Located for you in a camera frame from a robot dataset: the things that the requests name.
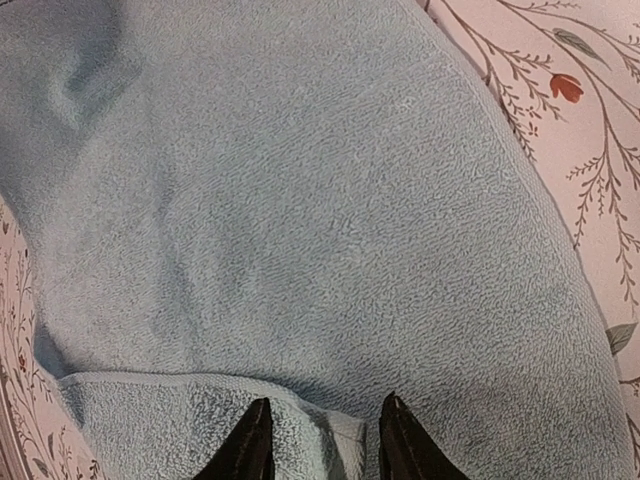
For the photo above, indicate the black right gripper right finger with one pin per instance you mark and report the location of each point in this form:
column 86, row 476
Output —
column 406, row 451

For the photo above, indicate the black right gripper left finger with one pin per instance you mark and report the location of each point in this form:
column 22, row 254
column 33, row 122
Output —
column 247, row 452

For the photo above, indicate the light blue towel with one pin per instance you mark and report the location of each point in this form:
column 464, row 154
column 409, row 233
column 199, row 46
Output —
column 300, row 225

